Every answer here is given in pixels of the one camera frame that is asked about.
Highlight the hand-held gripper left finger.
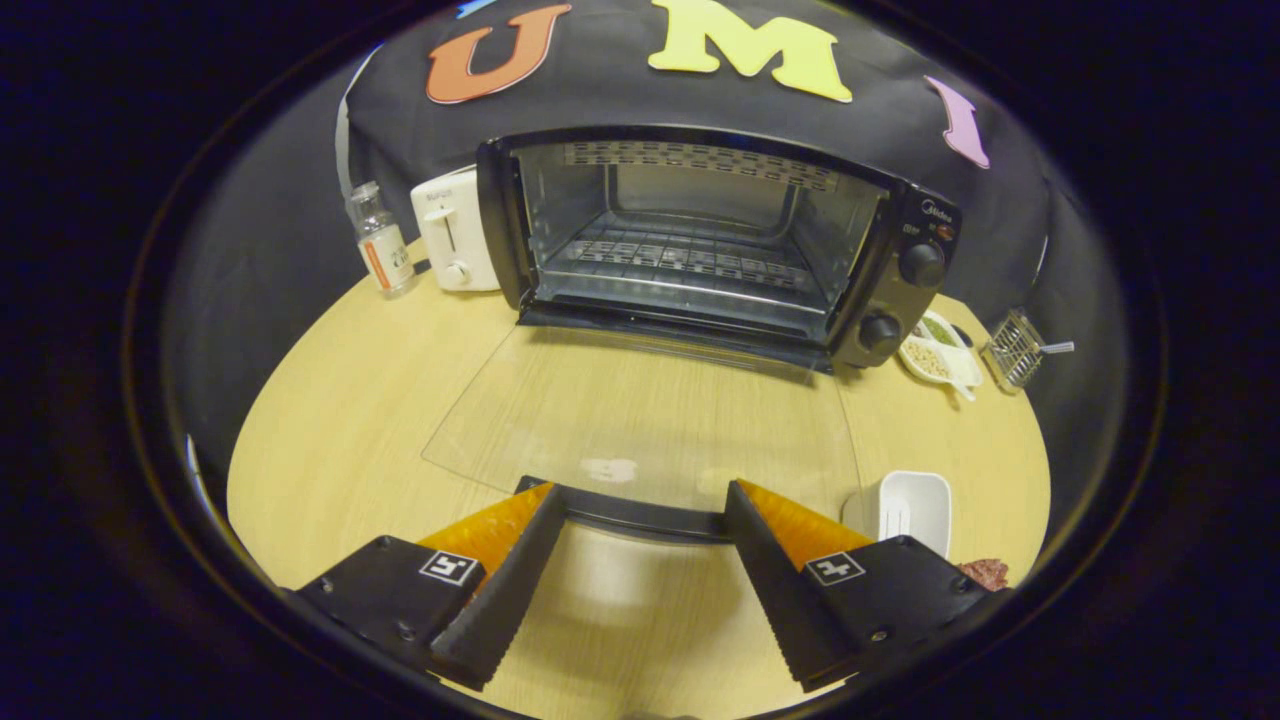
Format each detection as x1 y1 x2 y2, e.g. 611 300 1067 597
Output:
290 480 569 693

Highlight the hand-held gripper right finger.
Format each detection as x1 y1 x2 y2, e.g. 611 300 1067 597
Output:
724 478 1006 693

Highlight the reddish brown meat piece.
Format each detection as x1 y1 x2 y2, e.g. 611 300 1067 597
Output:
955 558 1011 593

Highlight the black toaster oven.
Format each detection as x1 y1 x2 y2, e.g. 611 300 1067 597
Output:
420 125 963 546

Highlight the white bread toaster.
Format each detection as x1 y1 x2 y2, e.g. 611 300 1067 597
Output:
410 165 501 293

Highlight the small white rectangular tray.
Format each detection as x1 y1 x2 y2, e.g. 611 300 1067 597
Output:
842 470 953 561

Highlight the white divided dish with beans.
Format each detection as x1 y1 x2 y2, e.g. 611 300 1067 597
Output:
898 310 985 401

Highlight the clear glass bottle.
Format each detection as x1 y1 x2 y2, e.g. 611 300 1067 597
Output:
345 180 417 299

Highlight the metal wire basket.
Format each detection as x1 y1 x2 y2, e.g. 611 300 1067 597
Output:
980 308 1076 393

